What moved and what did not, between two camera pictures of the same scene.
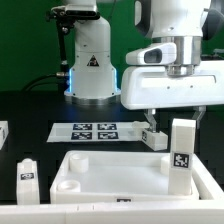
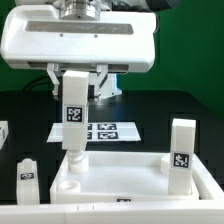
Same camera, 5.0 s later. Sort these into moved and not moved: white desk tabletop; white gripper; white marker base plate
Moved: white gripper
Not moved: white marker base plate; white desk tabletop
